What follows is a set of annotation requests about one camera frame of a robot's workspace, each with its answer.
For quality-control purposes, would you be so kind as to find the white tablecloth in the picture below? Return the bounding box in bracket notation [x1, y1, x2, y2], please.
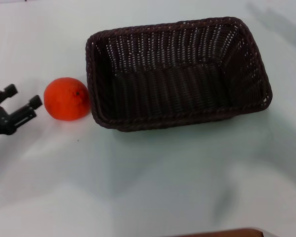
[0, 0, 296, 237]

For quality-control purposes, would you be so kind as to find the dark brown woven basket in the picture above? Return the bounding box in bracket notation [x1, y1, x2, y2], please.
[85, 16, 273, 133]

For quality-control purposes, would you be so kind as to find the brown wooden edge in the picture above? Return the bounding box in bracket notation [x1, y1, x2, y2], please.
[171, 228, 265, 237]

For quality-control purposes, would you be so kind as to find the orange fruit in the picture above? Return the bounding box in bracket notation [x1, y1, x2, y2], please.
[43, 77, 91, 121]

